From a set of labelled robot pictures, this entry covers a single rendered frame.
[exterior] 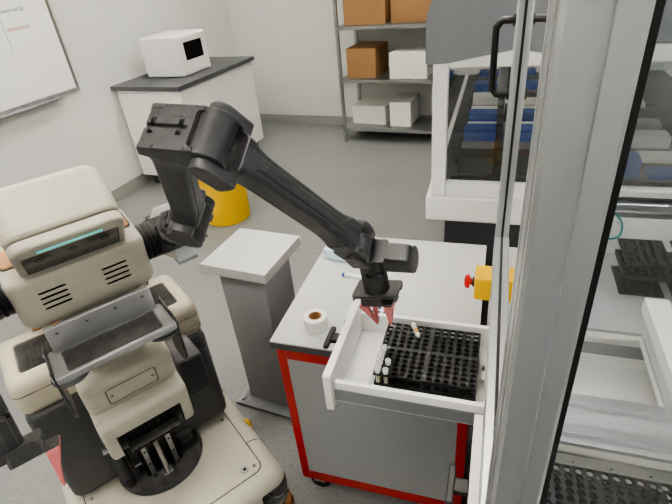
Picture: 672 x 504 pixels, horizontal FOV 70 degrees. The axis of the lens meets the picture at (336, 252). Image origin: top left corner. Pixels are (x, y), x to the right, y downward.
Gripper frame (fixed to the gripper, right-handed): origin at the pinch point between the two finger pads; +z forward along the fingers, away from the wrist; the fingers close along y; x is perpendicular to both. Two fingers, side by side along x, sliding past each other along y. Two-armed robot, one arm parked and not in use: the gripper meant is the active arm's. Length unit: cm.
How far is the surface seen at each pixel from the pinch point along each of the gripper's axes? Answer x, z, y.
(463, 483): -31.4, 8.7, 21.0
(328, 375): -15.4, 3.2, -9.0
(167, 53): 272, -44, -251
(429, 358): -2.5, 8.5, 10.0
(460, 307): 34.5, 22.9, 11.0
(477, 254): 65, 23, 13
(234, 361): 61, 84, -109
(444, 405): -13.1, 11.1, 14.7
